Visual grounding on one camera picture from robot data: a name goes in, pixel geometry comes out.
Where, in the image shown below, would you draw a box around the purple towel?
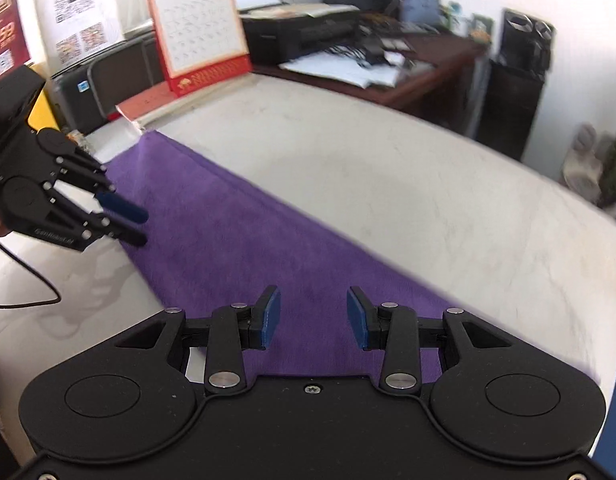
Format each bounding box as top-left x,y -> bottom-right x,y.
107,132 -> 449,376

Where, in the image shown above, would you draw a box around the yellow folder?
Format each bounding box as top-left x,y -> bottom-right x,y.
28,91 -> 58,131

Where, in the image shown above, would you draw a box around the red book stack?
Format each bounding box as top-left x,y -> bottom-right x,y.
116,74 -> 252,131

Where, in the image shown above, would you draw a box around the QR code sign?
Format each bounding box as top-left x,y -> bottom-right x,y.
34,0 -> 124,75

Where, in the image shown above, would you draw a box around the red desk calendar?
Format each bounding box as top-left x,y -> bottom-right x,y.
148,0 -> 252,98

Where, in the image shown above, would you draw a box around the black printer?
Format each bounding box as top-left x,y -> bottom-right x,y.
240,3 -> 360,66

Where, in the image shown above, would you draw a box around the dark wooden desk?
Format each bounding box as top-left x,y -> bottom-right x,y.
254,32 -> 490,134

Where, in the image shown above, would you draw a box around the grey slippers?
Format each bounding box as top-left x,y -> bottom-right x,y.
561,122 -> 614,204

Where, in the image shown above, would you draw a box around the white papers on desk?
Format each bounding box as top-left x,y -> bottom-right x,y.
280,52 -> 407,89

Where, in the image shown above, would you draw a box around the black water dispenser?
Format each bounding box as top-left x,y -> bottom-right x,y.
476,9 -> 555,160

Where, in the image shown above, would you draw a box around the blue bag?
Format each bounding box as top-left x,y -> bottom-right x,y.
400,0 -> 442,26

